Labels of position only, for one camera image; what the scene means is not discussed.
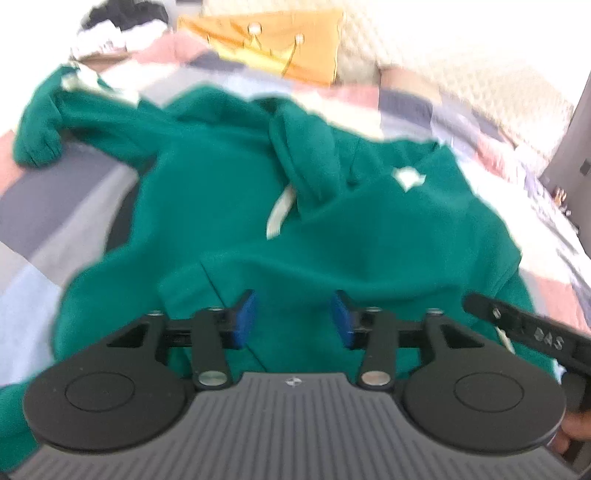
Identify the cream quilted headboard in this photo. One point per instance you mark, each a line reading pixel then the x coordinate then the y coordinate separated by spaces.
pixel 461 69

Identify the grey cabinet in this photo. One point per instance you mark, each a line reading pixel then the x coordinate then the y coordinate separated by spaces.
pixel 575 152

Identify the pile of white clothes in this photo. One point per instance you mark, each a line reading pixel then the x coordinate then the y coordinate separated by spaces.
pixel 120 23

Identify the brown cardboard box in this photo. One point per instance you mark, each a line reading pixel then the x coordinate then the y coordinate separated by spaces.
pixel 108 56

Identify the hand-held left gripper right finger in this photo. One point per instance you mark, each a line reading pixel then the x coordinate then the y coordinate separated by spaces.
pixel 344 321

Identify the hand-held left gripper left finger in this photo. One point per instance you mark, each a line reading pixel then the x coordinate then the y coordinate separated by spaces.
pixel 244 318

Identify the cream pillow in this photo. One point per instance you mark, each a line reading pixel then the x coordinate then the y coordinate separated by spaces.
pixel 358 67

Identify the person's right hand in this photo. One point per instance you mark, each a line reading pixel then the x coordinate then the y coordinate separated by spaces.
pixel 575 427

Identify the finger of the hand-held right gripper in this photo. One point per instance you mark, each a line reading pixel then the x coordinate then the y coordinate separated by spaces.
pixel 531 332

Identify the yellow pillow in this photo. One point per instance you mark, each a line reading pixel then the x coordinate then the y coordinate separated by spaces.
pixel 277 37

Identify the patchwork pastel blanket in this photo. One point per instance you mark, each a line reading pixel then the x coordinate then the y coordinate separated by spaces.
pixel 55 217

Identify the green hoodie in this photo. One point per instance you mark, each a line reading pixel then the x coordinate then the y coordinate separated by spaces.
pixel 221 194

